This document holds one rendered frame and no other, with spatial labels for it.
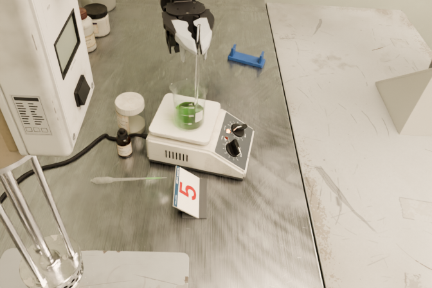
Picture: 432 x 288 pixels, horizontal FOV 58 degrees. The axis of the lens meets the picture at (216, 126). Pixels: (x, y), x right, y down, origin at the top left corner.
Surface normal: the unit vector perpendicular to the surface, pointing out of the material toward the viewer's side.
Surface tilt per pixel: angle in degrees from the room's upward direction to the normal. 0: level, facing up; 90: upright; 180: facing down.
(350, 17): 0
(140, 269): 0
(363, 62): 0
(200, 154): 90
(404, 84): 90
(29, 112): 90
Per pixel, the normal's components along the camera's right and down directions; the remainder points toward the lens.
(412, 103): -1.00, -0.04
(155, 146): -0.21, 0.67
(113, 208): 0.07, -0.71
